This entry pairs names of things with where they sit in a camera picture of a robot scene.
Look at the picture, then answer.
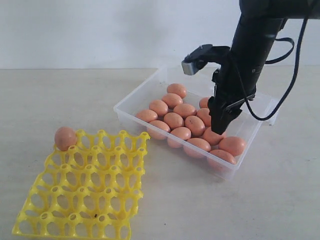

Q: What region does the clear plastic container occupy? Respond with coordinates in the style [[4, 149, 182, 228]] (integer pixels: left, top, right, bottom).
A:
[[114, 67, 262, 180]]

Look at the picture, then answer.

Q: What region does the yellow plastic egg tray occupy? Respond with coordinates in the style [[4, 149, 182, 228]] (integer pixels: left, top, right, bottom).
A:
[[12, 129, 150, 240]]

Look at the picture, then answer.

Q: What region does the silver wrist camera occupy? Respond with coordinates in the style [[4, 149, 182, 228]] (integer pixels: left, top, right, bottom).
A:
[[181, 44, 213, 76]]

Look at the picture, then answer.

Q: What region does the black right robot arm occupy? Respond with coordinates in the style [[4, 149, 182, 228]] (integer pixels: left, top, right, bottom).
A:
[[198, 0, 320, 135]]

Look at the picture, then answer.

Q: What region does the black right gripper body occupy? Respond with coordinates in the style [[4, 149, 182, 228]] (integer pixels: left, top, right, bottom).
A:
[[200, 45, 256, 113]]

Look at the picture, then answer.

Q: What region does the brown egg front right corner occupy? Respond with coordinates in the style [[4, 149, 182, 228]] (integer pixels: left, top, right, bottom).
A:
[[207, 149, 237, 173]]

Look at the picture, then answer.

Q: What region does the brown egg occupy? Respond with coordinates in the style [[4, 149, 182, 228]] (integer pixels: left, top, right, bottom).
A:
[[135, 109, 158, 123], [166, 83, 187, 99], [202, 127, 227, 146], [173, 103, 197, 119], [198, 97, 210, 109], [183, 137, 212, 159], [163, 112, 185, 130], [167, 126, 192, 149], [161, 93, 183, 109], [54, 126, 77, 151], [196, 107, 212, 128], [148, 99, 169, 117], [218, 136, 247, 157], [146, 120, 171, 140]]

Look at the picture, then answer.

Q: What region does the brown egg centre speckled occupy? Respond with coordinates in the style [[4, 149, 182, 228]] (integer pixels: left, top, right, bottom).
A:
[[185, 115, 206, 137]]

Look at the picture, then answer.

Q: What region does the brown egg top back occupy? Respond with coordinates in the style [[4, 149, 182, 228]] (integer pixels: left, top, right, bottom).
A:
[[166, 83, 187, 99]]

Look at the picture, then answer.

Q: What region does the black cable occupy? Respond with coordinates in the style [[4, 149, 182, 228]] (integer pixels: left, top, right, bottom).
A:
[[239, 17, 311, 122]]

